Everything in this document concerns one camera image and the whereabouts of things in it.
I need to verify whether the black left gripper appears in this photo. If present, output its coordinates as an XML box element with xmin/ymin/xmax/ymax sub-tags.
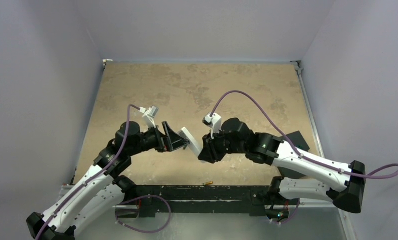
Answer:
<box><xmin>127</xmin><ymin>120</ymin><xmax>188</xmax><ymax>156</ymax></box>

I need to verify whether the white air conditioner remote control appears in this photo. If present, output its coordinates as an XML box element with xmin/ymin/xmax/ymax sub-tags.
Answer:
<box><xmin>178</xmin><ymin>127</ymin><xmax>203</xmax><ymax>159</ymax></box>

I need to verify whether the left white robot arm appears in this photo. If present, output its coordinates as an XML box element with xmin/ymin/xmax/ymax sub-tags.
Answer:
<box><xmin>26</xmin><ymin>121</ymin><xmax>194</xmax><ymax>240</ymax></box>

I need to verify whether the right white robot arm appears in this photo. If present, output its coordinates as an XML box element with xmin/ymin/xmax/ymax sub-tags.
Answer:
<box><xmin>198</xmin><ymin>115</ymin><xmax>365</xmax><ymax>214</ymax></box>

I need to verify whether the gold battery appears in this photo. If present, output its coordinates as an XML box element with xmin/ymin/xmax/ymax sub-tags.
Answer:
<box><xmin>202</xmin><ymin>181</ymin><xmax>213</xmax><ymax>186</ymax></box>

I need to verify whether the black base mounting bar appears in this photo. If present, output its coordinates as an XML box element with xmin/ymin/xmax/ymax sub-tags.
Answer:
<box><xmin>124</xmin><ymin>185</ymin><xmax>275</xmax><ymax>218</ymax></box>

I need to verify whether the black foam pad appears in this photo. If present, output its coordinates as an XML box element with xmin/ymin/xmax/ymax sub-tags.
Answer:
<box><xmin>277</xmin><ymin>131</ymin><xmax>310</xmax><ymax>180</ymax></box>

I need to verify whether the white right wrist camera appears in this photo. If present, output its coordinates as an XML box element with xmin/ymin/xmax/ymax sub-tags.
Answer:
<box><xmin>202</xmin><ymin>112</ymin><xmax>222</xmax><ymax>139</ymax></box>

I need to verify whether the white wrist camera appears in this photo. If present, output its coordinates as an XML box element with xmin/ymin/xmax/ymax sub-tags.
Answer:
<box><xmin>202</xmin><ymin>112</ymin><xmax>222</xmax><ymax>139</ymax></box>
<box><xmin>139</xmin><ymin>105</ymin><xmax>159</xmax><ymax>128</ymax></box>

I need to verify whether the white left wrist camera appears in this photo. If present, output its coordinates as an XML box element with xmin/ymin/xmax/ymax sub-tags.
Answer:
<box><xmin>139</xmin><ymin>105</ymin><xmax>159</xmax><ymax>128</ymax></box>

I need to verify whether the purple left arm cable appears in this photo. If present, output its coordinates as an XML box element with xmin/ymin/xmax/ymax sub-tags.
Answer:
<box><xmin>34</xmin><ymin>104</ymin><xmax>143</xmax><ymax>240</ymax></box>

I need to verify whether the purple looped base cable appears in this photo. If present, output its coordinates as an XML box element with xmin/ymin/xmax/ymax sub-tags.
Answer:
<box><xmin>114</xmin><ymin>194</ymin><xmax>172</xmax><ymax>235</ymax></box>

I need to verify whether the aluminium frame rail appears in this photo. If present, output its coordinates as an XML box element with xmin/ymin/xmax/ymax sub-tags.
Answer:
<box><xmin>290</xmin><ymin>61</ymin><xmax>325</xmax><ymax>157</ymax></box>

